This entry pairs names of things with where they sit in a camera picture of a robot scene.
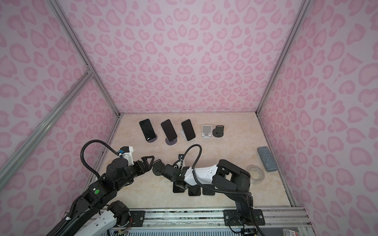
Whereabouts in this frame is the black round stand front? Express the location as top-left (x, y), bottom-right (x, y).
top-left (152, 159), bottom-right (165, 176)

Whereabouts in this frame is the purple edged black phone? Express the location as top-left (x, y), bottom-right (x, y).
top-left (202, 185), bottom-right (215, 196)

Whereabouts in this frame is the grey round stand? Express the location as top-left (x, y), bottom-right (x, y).
top-left (165, 138), bottom-right (177, 146)
top-left (146, 136), bottom-right (158, 143)

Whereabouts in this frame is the silver folding phone stand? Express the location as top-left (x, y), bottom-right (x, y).
top-left (201, 125), bottom-right (212, 139)

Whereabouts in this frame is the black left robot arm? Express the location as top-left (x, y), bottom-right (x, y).
top-left (47, 156), bottom-right (155, 236)

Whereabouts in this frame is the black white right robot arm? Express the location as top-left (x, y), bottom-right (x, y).
top-left (153, 159), bottom-right (257, 225)

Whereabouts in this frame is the grey felt pad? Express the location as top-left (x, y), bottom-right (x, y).
top-left (257, 147), bottom-right (278, 172)

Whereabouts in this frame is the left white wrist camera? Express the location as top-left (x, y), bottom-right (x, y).
top-left (118, 146), bottom-right (134, 166)

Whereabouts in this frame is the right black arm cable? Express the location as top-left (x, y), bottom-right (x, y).
top-left (180, 144), bottom-right (266, 236)

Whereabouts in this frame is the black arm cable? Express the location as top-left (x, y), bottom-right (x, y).
top-left (180, 144), bottom-right (266, 236)
top-left (80, 139), bottom-right (120, 179)

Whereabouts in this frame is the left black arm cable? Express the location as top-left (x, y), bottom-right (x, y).
top-left (80, 139), bottom-right (120, 179)

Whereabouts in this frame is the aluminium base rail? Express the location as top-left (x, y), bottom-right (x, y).
top-left (54, 206), bottom-right (314, 236)

